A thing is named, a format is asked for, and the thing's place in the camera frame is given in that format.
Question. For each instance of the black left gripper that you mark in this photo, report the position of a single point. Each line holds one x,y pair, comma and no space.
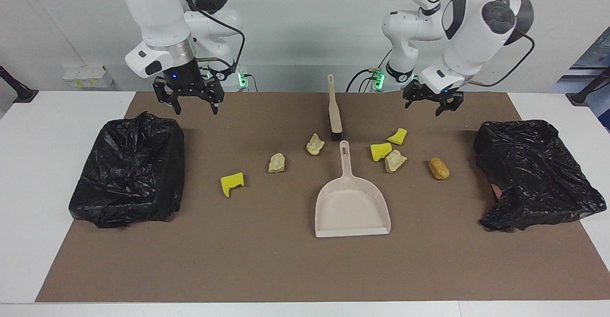
431,93

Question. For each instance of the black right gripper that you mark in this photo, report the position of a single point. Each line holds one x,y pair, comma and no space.
183,78

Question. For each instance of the small curved yellow sponge piece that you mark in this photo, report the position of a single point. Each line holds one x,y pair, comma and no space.
398,137

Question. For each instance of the brown oval bread toy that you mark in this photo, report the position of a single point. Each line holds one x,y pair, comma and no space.
439,168

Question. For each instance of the pale beige lumpy toy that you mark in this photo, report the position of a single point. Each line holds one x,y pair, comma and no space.
393,161

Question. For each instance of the large yellow sponge chunk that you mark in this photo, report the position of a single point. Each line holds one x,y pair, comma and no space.
380,151

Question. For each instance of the beige brush black bristles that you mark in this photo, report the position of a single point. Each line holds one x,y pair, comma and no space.
334,117

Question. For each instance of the yellow notched sponge block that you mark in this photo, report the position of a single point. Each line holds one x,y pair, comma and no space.
231,182

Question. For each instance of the beige round dumpling toy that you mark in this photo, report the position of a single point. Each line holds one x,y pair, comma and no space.
276,163

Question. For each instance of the beige ridged pastry toy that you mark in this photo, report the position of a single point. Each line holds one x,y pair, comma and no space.
314,145

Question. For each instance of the beige plastic dustpan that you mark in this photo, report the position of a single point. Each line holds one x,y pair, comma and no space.
352,207

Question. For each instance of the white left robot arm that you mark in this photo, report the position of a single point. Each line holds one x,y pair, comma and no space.
469,35

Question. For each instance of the black bagged bin pink patch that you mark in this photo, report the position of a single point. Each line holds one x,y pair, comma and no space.
533,174

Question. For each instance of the green lit base socket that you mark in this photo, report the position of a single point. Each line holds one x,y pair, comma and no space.
379,79
243,79

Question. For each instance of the black clamp stand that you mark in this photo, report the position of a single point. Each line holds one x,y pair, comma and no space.
21,93
584,95

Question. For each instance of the blue grey background furniture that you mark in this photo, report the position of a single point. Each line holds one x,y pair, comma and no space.
595,64

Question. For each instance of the brown table mat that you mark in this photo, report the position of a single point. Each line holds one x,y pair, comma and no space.
286,260

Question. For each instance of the white wall socket boxes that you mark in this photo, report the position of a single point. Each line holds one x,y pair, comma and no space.
88,77

